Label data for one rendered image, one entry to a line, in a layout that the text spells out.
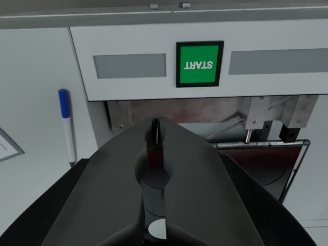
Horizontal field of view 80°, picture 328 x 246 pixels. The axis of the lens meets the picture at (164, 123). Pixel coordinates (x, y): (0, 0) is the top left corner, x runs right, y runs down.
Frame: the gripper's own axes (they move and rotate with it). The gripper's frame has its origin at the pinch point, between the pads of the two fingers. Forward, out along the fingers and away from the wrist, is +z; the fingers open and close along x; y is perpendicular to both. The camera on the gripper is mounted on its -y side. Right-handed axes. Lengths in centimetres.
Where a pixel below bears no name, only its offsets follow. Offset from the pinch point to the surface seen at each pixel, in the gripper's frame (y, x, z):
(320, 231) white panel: 59, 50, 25
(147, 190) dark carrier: 31.3, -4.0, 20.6
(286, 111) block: 12.0, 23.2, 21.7
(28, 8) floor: -5, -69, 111
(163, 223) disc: 45.1, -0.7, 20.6
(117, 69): 1.2, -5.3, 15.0
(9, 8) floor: -5, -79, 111
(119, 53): -0.9, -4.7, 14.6
